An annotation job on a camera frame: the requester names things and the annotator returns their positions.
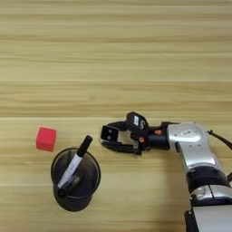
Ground white marker with black cap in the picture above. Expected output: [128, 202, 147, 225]
[57, 134, 94, 189]

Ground black mesh pen cup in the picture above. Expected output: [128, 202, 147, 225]
[50, 147, 102, 212]

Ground white block with black face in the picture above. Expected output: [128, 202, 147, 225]
[100, 124, 131, 144]

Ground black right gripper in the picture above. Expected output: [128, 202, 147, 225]
[101, 121, 170, 156]

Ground black pen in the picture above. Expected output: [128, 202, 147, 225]
[57, 175, 82, 198]

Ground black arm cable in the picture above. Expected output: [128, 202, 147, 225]
[208, 130, 232, 183]

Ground red cube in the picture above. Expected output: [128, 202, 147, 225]
[35, 126, 58, 153]

